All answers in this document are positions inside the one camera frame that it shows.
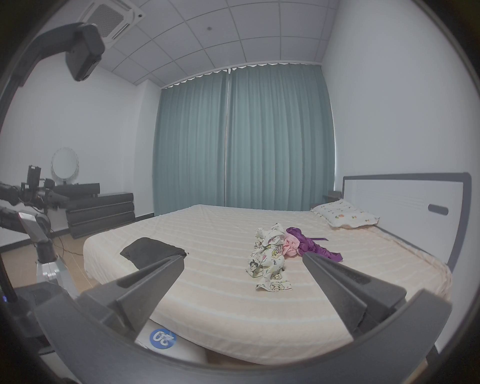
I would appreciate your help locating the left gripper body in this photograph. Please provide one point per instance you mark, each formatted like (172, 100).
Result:
(47, 195)

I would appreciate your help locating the black chest of drawers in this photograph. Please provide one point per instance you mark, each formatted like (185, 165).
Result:
(101, 213)

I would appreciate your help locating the round white mirror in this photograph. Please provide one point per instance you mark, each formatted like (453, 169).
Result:
(65, 165)

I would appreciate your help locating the grey bedside table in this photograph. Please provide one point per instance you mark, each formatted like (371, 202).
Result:
(333, 195)

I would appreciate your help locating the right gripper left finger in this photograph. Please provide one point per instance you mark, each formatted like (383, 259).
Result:
(150, 296)

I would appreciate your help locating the white printed pillow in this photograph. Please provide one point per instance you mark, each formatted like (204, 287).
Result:
(345, 215)

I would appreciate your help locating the bed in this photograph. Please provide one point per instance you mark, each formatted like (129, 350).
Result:
(225, 300)

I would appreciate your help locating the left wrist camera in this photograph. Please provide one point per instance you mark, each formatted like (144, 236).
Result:
(33, 174)

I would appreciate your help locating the blue-green curtain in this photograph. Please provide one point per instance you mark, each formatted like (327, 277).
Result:
(187, 150)
(281, 142)

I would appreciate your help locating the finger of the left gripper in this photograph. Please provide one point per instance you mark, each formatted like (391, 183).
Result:
(62, 201)

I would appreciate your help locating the purple garment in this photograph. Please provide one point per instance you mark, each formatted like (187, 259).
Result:
(315, 247)

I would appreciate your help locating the white printed pyjama top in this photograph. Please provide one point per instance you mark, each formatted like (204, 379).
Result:
(270, 262)

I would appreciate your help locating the ceiling air conditioner vent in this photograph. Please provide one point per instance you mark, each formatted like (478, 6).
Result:
(108, 17)

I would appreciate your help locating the black T-shirt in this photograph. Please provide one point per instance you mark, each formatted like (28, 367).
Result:
(153, 249)

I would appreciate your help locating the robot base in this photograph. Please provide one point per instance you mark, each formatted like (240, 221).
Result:
(56, 277)

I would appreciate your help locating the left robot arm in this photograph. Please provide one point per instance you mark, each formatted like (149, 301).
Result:
(32, 225)

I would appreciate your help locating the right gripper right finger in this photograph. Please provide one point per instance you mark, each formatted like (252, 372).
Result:
(337, 288)

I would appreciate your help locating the pink garment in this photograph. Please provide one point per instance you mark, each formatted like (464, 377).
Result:
(290, 247)

